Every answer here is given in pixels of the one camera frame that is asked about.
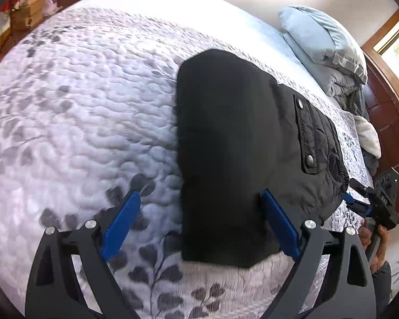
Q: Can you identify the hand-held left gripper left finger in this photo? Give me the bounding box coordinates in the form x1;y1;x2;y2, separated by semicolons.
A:
24;189;142;319

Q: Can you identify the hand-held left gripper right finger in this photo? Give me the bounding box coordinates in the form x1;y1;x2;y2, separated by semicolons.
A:
259;189;378;319

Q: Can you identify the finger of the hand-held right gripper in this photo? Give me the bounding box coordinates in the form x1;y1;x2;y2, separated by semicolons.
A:
349;178;375;197
344;193;373;216

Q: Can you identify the black jacket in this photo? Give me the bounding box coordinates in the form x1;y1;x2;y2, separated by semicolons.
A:
174;49;350;269

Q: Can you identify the person's right hand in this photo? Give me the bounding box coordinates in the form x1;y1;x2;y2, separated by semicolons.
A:
358;225;390;275

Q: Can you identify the dark grey cloth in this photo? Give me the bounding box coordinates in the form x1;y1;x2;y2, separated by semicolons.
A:
364;154;380;177

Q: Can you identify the white fluffy blanket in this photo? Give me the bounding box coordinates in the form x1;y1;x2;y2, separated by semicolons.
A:
354;116;382;158

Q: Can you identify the wooden headboard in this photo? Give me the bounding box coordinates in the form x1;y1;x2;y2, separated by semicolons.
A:
362;50;399;220

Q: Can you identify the person's leg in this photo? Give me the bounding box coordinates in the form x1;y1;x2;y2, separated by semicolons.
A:
372;262;393;319

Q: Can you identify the grey blanket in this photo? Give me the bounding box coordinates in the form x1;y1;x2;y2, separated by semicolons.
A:
319;63;369;120

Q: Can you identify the leaf print quilt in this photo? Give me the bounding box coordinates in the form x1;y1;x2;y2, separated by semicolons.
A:
0;7;375;319

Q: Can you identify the wooden framed window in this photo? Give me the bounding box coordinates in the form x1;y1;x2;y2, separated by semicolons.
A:
361;7;399;94

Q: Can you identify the light blue pillow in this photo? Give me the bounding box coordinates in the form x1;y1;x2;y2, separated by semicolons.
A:
277;6;368;85

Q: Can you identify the cardboard box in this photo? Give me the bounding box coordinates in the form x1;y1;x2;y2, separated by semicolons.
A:
8;0;45;32

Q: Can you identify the white bed sheet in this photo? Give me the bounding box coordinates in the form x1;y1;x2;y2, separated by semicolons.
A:
53;0;340;107

